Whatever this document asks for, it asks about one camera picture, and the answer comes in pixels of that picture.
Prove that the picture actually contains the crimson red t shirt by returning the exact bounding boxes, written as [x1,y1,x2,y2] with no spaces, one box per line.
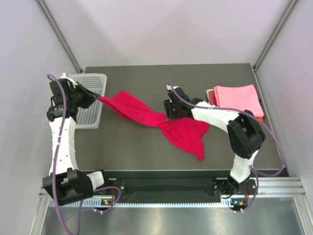
[99,91,209,161]

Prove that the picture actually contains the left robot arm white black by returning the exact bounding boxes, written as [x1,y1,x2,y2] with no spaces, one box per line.
[43,74,111,206]

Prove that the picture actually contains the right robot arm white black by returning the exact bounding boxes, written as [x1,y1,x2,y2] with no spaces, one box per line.
[163,85,266,194]

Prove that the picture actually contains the white perforated plastic basket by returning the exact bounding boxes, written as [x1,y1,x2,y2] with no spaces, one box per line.
[69,73,107,129]

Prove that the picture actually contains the red folded t shirt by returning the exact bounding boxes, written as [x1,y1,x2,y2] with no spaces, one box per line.
[211,97,262,122]

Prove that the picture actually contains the light pink folded t shirt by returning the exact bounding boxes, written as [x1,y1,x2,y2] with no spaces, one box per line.
[214,84,264,118]

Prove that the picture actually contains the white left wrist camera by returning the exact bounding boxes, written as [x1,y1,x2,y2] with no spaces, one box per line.
[60,72,78,87]

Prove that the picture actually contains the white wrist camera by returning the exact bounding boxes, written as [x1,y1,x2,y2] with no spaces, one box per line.
[166,84,180,92]
[60,72,78,87]

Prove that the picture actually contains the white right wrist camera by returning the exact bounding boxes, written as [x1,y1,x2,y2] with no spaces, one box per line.
[166,84,180,92]

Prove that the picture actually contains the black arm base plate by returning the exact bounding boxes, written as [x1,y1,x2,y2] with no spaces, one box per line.
[104,170,256,196]

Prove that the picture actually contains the right aluminium frame post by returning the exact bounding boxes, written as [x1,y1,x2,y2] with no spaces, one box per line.
[251,0,300,71]

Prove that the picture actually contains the aluminium frame post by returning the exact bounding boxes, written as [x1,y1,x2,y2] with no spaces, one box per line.
[35,0,83,73]
[251,0,300,71]

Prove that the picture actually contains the grey slotted cable duct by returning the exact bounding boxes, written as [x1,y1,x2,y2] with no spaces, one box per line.
[48,197,235,209]

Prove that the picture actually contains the left aluminium frame post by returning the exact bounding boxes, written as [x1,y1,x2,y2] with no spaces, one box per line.
[35,0,83,73]

